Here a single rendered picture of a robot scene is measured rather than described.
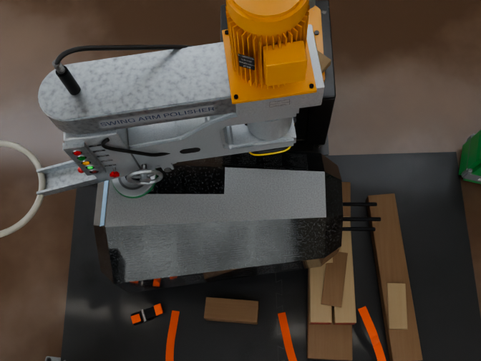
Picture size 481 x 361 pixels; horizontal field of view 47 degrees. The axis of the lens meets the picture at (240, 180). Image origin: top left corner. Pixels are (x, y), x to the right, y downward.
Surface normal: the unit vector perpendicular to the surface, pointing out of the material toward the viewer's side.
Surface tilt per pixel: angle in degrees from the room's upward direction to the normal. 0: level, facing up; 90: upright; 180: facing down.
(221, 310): 0
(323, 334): 0
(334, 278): 0
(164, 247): 45
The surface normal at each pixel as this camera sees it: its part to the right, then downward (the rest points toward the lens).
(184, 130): -0.68, -0.16
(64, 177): -0.31, -0.29
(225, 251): -0.02, 0.43
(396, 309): -0.05, -0.33
